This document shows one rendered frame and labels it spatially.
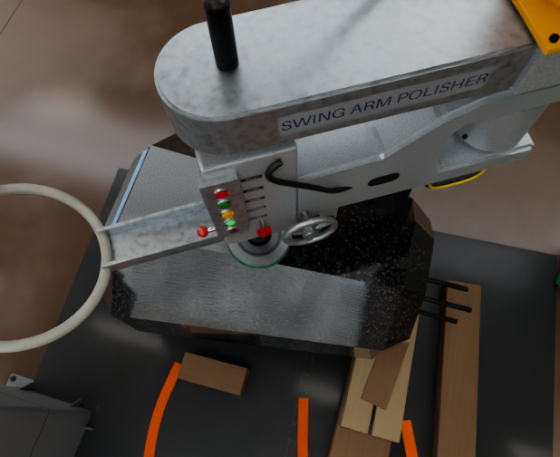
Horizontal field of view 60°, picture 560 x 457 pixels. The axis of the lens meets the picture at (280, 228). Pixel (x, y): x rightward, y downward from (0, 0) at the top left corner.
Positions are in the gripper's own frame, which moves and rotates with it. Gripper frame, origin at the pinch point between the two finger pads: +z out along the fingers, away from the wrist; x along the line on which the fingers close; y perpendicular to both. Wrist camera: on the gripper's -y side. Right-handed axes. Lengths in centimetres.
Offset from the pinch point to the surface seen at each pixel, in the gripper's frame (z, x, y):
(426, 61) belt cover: -91, 69, -62
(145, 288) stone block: 29, 42, -28
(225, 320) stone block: 25, 70, -41
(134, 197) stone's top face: 13.7, 16.7, -43.1
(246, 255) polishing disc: -1, 61, -53
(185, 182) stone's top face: 8, 25, -59
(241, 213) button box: -47, 60, -38
